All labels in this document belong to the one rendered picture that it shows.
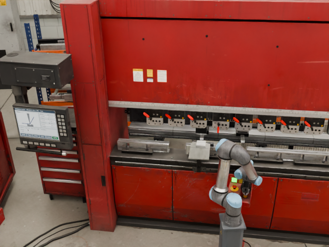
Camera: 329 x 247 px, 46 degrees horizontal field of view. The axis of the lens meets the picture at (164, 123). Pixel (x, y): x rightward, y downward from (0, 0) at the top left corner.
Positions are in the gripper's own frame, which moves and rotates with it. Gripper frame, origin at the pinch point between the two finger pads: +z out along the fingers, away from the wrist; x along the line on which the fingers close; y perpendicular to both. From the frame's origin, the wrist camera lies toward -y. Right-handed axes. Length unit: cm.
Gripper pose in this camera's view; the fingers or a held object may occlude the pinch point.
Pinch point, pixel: (245, 194)
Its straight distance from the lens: 348.0
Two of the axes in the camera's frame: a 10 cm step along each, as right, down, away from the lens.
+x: -9.6, -1.3, 2.6
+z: 0.4, 8.4, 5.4
